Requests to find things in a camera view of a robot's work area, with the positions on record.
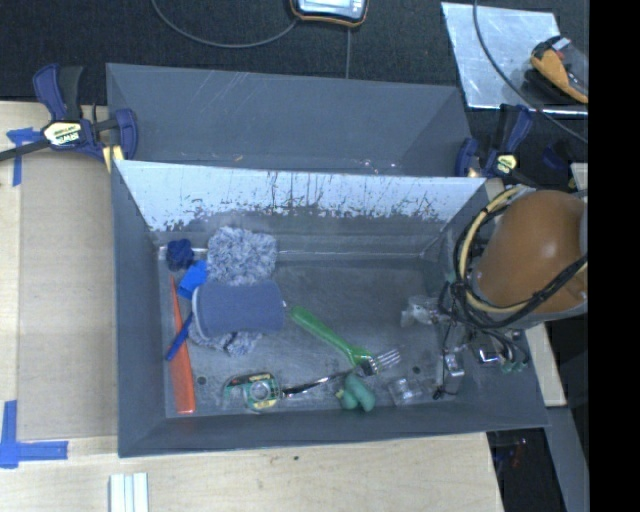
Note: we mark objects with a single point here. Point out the orange flat stick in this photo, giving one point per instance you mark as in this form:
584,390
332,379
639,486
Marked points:
183,370

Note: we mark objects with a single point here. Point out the clear crumpled plastic piece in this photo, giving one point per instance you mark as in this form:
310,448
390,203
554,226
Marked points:
419,310

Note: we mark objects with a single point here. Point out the clear glass piece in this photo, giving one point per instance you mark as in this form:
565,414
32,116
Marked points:
405,391

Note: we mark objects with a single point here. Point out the bright blue plastic piece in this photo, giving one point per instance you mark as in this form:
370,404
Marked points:
193,279

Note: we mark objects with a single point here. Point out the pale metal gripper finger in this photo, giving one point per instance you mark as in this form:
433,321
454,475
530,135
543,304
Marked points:
453,372
488,355

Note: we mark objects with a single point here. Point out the green tape roll dispenser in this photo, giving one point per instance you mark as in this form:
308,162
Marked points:
256,391

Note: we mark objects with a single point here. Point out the blue thin stick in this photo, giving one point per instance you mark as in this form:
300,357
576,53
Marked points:
178,340

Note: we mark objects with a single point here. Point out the pale flat board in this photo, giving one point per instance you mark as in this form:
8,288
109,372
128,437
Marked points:
65,300

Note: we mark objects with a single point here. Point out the grey metal bin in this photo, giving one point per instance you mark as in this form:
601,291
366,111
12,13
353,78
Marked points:
350,280

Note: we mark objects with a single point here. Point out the silver metal utensil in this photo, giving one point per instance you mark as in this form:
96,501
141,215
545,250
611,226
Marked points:
315,384

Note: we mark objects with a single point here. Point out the dark blue flower-shaped piece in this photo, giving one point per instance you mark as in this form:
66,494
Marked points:
179,254

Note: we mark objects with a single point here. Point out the blue and white knitted cloth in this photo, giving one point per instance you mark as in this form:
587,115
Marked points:
242,255

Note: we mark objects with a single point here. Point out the green toy vegetable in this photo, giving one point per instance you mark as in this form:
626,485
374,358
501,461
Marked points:
359,395

